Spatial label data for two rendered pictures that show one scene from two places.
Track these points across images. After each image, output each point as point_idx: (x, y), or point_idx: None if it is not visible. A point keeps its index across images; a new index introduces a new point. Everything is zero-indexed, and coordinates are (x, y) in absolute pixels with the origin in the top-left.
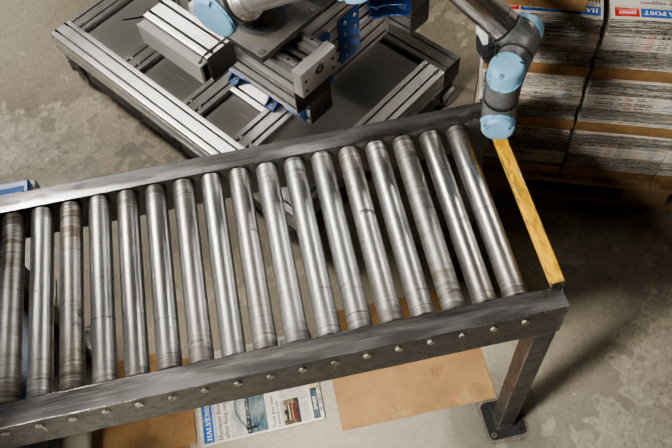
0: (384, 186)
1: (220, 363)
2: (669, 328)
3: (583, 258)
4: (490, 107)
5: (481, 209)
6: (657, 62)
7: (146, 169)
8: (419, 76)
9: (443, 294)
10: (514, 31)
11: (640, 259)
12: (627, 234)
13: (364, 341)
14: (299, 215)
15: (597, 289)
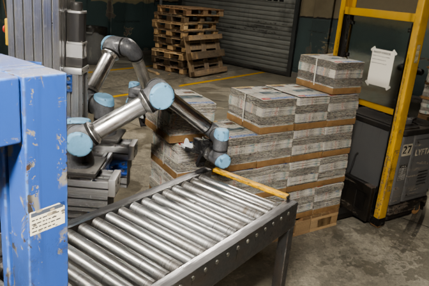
0: (195, 195)
1: (192, 262)
2: (295, 282)
3: (242, 274)
4: (219, 152)
5: (238, 190)
6: (240, 159)
7: (72, 219)
8: None
9: (254, 213)
10: (212, 124)
11: (263, 265)
12: (251, 259)
13: (243, 233)
14: (169, 211)
15: (258, 281)
